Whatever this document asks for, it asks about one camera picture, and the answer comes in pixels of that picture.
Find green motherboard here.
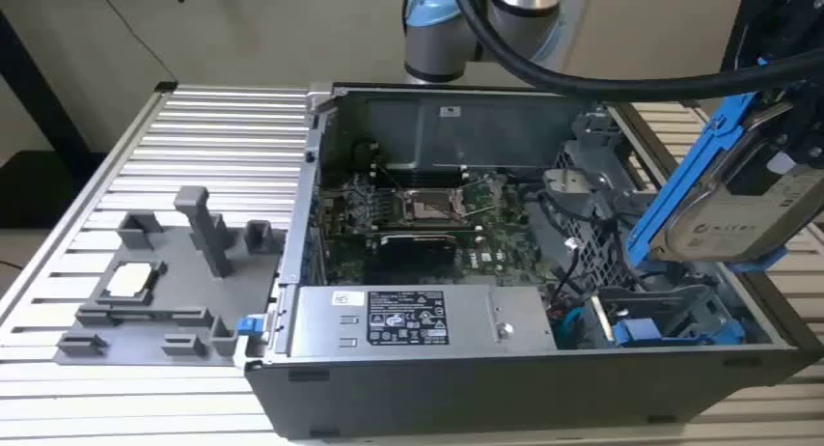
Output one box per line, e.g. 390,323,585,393
318,173,561,288

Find silver CPU chip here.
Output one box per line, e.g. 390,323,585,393
105,263,160,297

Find black RAM sticks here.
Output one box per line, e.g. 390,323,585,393
385,165,468,186

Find black graphics card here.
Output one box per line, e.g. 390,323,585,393
362,231,462,286

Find gray parts rack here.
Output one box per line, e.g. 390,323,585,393
56,185,288,368

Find black disk wire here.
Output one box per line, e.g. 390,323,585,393
533,187,625,254

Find hard disk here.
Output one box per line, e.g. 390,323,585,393
624,54,824,276

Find silver power supply unit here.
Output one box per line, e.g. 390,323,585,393
285,285,558,358

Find black wire white plug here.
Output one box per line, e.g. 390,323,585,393
550,237,584,297

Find black desk frame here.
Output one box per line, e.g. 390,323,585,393
0,9,98,230

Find silver metal bracket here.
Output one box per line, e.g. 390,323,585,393
542,168,613,197

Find metal disk bay cage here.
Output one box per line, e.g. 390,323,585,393
549,102,773,350

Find blue disk wire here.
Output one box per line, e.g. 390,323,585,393
556,304,585,347

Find CPU socket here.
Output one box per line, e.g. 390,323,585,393
397,187,474,224

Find black open PC case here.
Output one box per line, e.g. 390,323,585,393
232,81,818,440

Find thick black robot hose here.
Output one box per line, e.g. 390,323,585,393
448,0,824,103

